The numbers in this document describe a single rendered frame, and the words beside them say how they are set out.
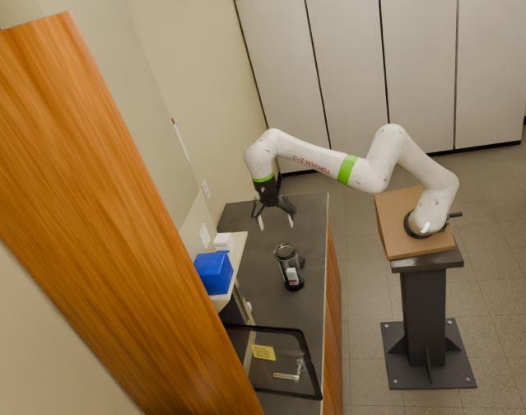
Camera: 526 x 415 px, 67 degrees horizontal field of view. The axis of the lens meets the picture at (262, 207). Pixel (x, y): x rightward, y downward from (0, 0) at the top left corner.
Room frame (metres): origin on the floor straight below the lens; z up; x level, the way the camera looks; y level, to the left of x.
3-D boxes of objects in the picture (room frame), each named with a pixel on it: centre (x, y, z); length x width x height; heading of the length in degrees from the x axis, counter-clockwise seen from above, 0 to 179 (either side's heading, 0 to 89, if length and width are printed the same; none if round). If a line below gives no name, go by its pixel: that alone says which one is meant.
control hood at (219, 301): (1.03, 0.18, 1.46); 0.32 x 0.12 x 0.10; 161
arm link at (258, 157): (1.40, -0.05, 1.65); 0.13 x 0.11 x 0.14; 140
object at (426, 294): (1.42, -0.70, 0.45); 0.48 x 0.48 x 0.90; 73
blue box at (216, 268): (0.94, 0.21, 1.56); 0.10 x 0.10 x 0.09; 71
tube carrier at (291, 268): (1.40, -0.04, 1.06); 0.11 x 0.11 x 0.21
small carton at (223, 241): (1.09, 0.16, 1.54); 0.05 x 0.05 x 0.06; 66
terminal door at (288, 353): (0.83, 0.13, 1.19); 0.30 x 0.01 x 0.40; 64
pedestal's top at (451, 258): (1.42, -0.70, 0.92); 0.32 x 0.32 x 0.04; 73
